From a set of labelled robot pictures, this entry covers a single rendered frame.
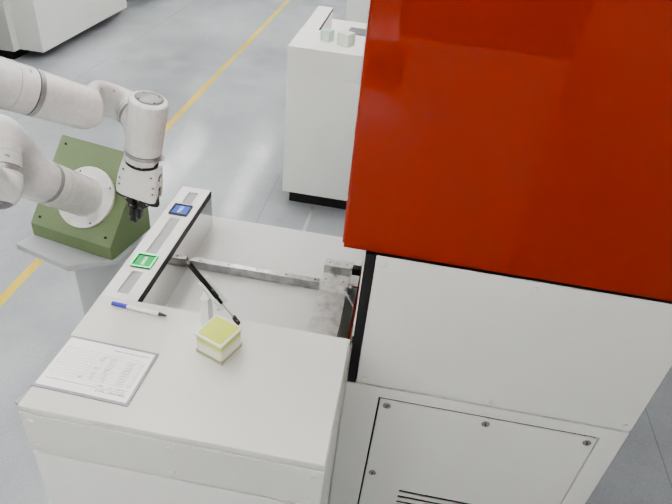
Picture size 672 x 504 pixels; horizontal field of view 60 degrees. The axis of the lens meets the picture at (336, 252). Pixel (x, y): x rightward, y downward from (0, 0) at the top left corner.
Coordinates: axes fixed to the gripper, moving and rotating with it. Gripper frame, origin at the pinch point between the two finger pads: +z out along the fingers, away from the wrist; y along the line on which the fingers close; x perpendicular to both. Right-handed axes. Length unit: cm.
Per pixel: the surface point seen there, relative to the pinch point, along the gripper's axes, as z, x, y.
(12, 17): 133, -354, 256
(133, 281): 15.4, 7.8, -4.1
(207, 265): 24.4, -17.0, -16.7
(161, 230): 15.6, -15.0, -2.1
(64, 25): 142, -393, 232
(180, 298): 27.2, -3.3, -13.9
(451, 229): -35, 15, -69
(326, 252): 20, -36, -49
